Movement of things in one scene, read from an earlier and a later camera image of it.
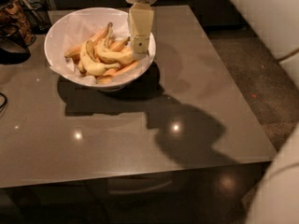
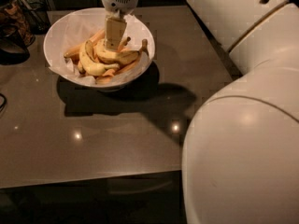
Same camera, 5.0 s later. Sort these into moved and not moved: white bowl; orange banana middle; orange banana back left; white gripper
Moved: white gripper
Not moved: white bowl; orange banana back left; orange banana middle
